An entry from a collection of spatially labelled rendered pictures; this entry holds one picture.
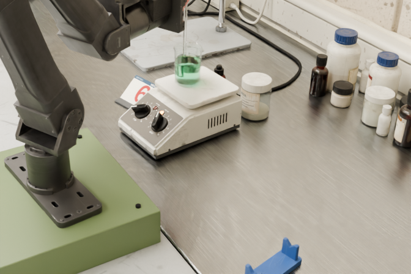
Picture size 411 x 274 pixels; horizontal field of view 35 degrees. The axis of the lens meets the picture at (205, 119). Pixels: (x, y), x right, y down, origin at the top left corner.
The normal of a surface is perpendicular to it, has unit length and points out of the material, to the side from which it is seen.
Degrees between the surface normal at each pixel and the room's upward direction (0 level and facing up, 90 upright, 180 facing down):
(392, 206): 0
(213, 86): 0
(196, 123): 90
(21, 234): 1
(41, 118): 110
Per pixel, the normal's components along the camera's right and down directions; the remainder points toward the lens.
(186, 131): 0.61, 0.42
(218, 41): 0.03, -0.86
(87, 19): 0.75, 0.23
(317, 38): -0.85, 0.25
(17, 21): 0.84, 0.40
